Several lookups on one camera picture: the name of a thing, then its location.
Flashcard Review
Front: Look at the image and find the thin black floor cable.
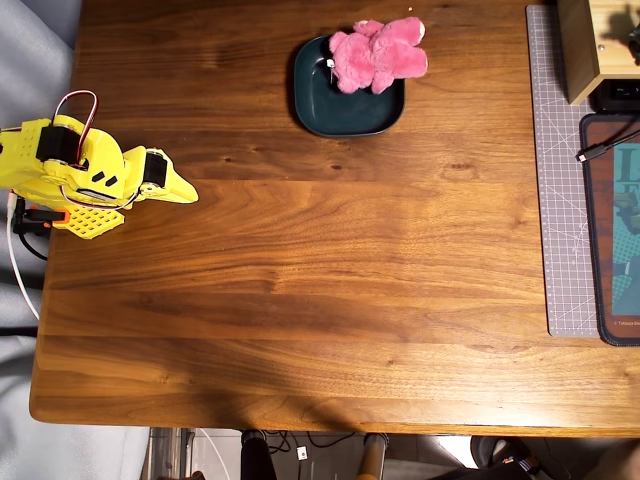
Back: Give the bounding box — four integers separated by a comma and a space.
263, 429, 357, 455

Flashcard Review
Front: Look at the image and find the black device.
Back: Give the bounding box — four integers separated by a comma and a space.
593, 78, 640, 114

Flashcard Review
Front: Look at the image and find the light wooden box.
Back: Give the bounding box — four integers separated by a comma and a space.
556, 0, 640, 106

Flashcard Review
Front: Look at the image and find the yellow gripper with servo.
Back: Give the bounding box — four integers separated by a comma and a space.
122, 145, 200, 205

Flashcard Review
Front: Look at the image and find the black chair base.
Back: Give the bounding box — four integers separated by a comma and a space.
443, 435, 569, 480

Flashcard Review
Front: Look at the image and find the black post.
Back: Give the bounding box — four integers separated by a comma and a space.
240, 429, 279, 480

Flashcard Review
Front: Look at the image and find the black power cable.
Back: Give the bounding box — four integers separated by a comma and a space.
13, 227, 50, 262

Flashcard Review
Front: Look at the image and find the dark green plastic bin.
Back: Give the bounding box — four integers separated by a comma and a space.
292, 33, 407, 140

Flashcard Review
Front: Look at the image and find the yellow robot arm with base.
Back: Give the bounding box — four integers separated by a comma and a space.
0, 113, 127, 242

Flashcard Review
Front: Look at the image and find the white power cable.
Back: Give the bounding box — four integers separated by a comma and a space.
5, 191, 42, 322

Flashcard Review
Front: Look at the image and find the printed mouse pad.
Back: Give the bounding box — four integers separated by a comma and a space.
578, 113, 640, 348

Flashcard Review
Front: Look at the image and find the grey cutting mat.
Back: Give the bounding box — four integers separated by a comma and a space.
524, 4, 602, 338

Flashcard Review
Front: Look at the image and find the tan wooden leg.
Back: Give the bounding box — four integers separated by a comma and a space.
356, 432, 390, 480

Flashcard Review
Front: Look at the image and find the pink plush strawberry bear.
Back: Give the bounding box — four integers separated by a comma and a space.
327, 16, 430, 97

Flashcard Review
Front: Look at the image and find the black usb cable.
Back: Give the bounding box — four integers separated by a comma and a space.
575, 128, 640, 164

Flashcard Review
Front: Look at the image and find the metal rack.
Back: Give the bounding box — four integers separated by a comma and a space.
143, 427, 197, 480

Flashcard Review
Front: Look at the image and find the orange black connector block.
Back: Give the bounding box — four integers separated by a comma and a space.
13, 196, 71, 237

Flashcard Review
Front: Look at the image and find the red white servo wire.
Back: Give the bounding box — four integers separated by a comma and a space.
51, 89, 100, 169

